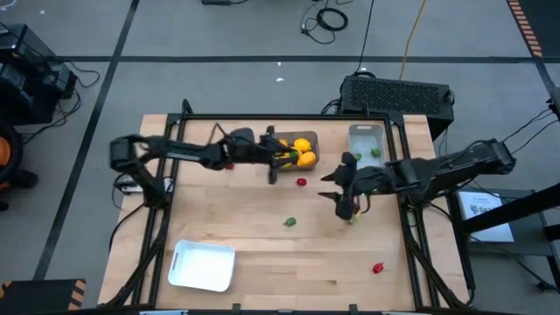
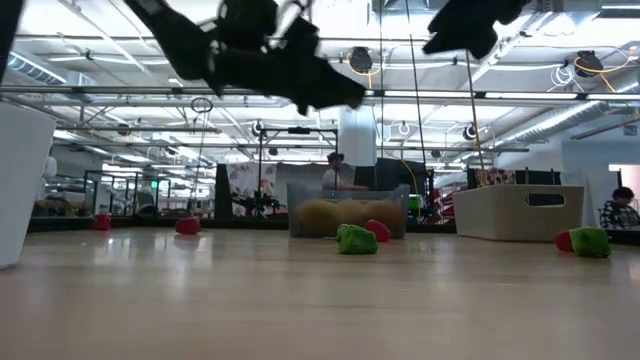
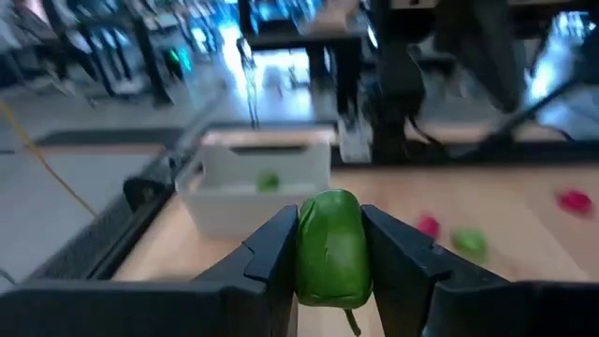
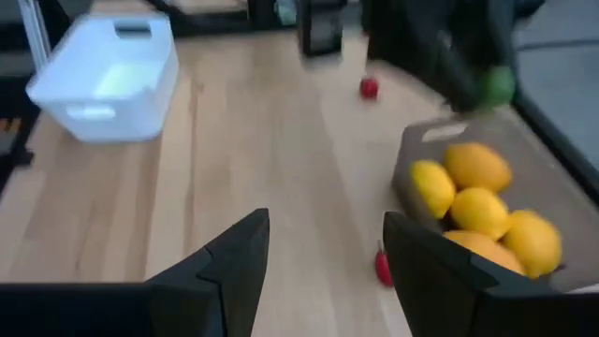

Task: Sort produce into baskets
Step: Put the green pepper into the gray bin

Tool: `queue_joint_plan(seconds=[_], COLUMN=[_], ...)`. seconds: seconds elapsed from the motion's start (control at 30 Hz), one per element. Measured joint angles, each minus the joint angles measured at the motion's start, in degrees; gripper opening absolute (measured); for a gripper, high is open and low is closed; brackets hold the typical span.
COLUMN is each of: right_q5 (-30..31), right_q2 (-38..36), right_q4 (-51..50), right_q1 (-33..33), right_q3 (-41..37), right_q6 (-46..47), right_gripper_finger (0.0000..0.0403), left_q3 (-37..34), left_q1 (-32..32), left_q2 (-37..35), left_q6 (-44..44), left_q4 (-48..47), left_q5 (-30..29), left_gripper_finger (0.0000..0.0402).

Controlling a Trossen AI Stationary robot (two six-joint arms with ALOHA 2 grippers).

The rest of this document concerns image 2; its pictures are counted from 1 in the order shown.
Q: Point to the black ceiling spotlight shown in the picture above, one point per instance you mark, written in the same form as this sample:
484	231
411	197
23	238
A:
257	128
469	132

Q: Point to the black monitor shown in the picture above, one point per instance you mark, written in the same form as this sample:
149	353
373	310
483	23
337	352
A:
400	175

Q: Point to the floral fabric panel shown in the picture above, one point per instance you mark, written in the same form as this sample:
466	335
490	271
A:
495	176
250	180

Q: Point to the overhead bar with light strips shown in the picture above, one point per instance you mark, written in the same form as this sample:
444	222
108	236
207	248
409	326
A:
380	93

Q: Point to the white building column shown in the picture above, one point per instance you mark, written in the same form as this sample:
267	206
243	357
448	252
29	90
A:
357	135

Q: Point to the thin yellow pole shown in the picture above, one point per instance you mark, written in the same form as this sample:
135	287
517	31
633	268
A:
472	85

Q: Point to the green exit sign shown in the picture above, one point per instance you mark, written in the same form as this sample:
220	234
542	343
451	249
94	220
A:
154	185

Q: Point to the thin black pole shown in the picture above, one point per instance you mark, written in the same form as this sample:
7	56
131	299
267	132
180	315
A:
414	75

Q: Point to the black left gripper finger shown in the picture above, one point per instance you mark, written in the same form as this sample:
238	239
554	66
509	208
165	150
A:
335	82
270	82

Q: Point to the grey translucent plastic basket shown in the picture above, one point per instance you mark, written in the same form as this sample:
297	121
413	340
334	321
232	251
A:
402	197

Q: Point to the green bell pepper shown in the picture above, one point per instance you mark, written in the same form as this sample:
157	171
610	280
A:
591	243
356	241

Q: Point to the orange-tinted lemon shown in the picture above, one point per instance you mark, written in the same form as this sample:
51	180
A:
392	215

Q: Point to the person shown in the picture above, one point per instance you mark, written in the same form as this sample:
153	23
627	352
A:
620	212
332	177

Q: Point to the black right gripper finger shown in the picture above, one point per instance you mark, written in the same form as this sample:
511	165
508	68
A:
481	42
445	35

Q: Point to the black tubular stand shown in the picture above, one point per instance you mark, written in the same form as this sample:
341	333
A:
299	130

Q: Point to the white plastic basket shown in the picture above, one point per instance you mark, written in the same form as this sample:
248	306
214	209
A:
22	185
495	215

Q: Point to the black upright panel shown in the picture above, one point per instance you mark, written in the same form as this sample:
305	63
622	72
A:
223	192

